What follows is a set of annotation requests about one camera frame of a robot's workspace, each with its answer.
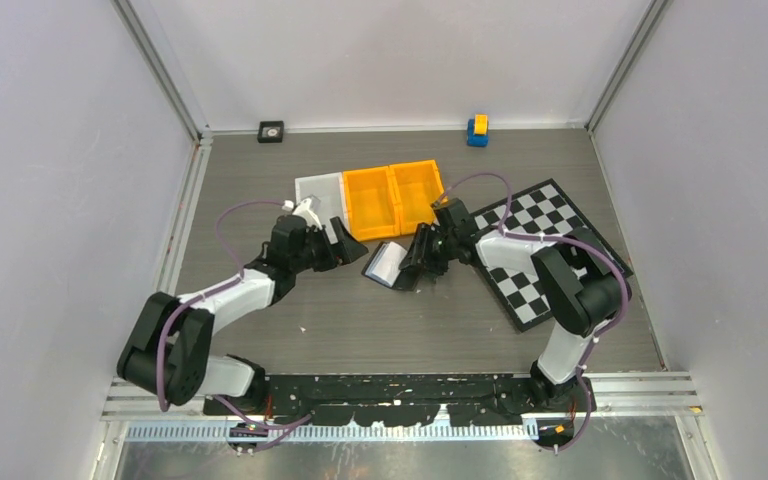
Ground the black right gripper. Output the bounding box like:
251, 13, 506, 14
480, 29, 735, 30
400, 222, 458, 276

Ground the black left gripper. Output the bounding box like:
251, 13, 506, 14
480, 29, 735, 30
291, 217, 367, 274

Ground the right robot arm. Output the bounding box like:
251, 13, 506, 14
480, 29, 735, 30
394, 199, 630, 411

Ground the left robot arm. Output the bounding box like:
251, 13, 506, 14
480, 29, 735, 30
116, 215, 368, 414

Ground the orange plastic bin left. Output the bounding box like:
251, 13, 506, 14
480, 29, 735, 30
342, 167, 400, 241

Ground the orange plastic bin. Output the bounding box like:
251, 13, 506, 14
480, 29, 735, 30
390, 159, 444, 235
342, 167, 400, 241

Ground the white plastic bin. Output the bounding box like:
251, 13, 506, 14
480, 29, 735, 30
294, 172, 350, 227

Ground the orange plastic bin right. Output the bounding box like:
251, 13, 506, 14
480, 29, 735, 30
390, 159, 444, 235

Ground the black white checkerboard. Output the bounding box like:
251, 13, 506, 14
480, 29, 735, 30
473, 179, 634, 332

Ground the blue toy car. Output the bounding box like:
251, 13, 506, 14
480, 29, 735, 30
466, 118, 489, 148

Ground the small black square box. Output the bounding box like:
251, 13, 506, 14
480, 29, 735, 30
257, 120, 285, 144

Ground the yellow toy block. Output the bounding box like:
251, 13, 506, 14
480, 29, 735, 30
473, 114, 488, 136

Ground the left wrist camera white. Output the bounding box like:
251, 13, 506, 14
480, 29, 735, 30
281, 195, 323, 229

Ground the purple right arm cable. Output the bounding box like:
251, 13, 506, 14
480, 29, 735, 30
433, 172, 630, 454

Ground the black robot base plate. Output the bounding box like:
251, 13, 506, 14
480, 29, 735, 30
204, 373, 596, 427

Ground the aluminium frame rail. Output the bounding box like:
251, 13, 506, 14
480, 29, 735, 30
102, 372, 703, 448

